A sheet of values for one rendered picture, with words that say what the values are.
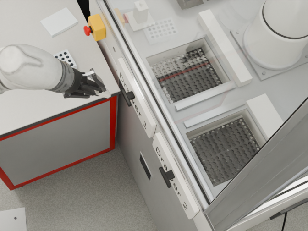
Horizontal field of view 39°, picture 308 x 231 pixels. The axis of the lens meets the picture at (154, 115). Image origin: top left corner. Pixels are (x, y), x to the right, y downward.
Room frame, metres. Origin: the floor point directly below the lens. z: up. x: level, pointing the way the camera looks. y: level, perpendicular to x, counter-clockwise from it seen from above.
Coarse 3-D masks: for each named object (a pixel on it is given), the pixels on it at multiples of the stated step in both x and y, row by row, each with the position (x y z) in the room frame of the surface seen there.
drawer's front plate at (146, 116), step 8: (120, 64) 0.80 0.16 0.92; (128, 72) 0.77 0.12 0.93; (128, 80) 0.74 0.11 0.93; (128, 88) 0.74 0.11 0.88; (136, 88) 0.71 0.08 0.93; (136, 96) 0.69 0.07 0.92; (136, 104) 0.68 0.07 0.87; (144, 104) 0.66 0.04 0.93; (136, 112) 0.67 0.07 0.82; (144, 112) 0.63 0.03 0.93; (144, 120) 0.63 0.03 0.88; (152, 120) 0.61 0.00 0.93; (144, 128) 0.62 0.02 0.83; (152, 128) 0.59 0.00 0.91; (152, 136) 0.59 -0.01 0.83
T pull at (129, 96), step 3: (123, 90) 0.70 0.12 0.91; (123, 93) 0.69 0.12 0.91; (126, 93) 0.70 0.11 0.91; (129, 93) 0.70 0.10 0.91; (132, 93) 0.70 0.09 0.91; (123, 96) 0.69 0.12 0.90; (126, 96) 0.68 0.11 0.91; (129, 96) 0.69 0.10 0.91; (132, 96) 0.69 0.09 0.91; (126, 99) 0.67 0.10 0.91; (129, 99) 0.68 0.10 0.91; (126, 102) 0.66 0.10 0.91; (129, 102) 0.66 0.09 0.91; (129, 105) 0.65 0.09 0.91
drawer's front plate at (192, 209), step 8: (160, 136) 0.56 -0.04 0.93; (152, 144) 0.57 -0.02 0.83; (160, 144) 0.53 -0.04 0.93; (160, 152) 0.52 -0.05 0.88; (168, 152) 0.51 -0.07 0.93; (160, 160) 0.51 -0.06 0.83; (168, 160) 0.48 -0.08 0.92; (168, 168) 0.47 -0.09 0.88; (176, 168) 0.46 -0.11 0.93; (176, 176) 0.44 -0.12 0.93; (176, 184) 0.43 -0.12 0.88; (184, 184) 0.42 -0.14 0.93; (176, 192) 0.41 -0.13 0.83; (184, 192) 0.39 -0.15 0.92; (184, 200) 0.38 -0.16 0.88; (192, 200) 0.37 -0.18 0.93; (184, 208) 0.37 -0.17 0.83; (192, 208) 0.35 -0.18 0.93; (192, 216) 0.34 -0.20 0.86
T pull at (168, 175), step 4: (160, 168) 0.46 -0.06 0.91; (160, 172) 0.45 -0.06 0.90; (164, 172) 0.45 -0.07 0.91; (168, 172) 0.45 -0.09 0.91; (172, 172) 0.45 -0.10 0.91; (164, 176) 0.43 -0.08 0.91; (168, 176) 0.44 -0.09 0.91; (172, 176) 0.44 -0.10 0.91; (168, 180) 0.42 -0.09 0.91; (168, 184) 0.41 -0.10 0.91
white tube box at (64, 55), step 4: (60, 52) 0.87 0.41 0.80; (64, 52) 0.87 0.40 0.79; (68, 52) 0.87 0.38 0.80; (56, 56) 0.85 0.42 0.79; (60, 56) 0.86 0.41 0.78; (64, 56) 0.85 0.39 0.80; (68, 56) 0.86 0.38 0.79; (64, 60) 0.83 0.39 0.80; (68, 60) 0.84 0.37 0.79; (72, 60) 0.84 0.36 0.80; (72, 64) 0.83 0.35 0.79; (76, 68) 0.82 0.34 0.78
